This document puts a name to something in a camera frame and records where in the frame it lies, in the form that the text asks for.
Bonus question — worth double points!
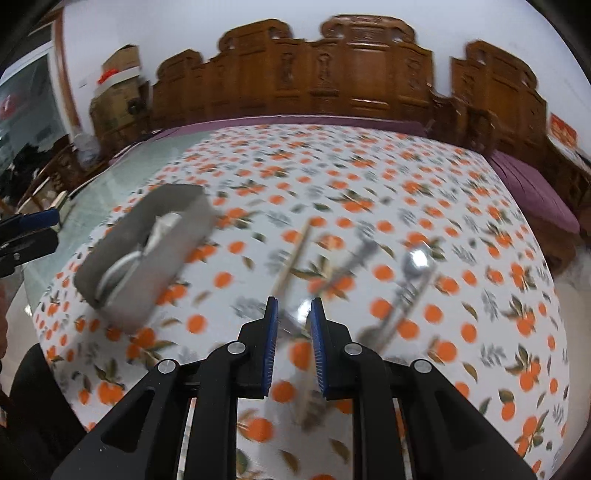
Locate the stainless steel fork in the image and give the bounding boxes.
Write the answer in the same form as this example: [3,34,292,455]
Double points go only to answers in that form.
[279,240,379,337]

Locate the small stainless steel spoon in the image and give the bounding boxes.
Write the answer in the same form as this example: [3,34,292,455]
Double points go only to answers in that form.
[358,243,435,352]

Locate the orange print tablecloth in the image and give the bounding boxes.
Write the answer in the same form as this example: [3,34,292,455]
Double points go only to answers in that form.
[33,125,570,479]

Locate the grey metal utensil tray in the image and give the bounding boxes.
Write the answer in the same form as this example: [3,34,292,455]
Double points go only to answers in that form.
[74,184,217,333]

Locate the stacked cardboard boxes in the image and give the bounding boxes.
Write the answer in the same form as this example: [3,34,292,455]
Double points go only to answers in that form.
[89,44,149,154]

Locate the purple armchair cushion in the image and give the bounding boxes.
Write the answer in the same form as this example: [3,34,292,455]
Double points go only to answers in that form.
[488,150,580,234]

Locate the carved wooden sofa bench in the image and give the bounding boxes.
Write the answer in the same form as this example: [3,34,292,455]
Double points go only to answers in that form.
[152,15,467,144]

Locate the carved wooden armchair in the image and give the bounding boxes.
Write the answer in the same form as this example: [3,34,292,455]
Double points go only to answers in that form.
[451,40,590,275]

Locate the red gift box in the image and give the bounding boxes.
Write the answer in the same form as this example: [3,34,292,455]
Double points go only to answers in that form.
[549,113,578,150]

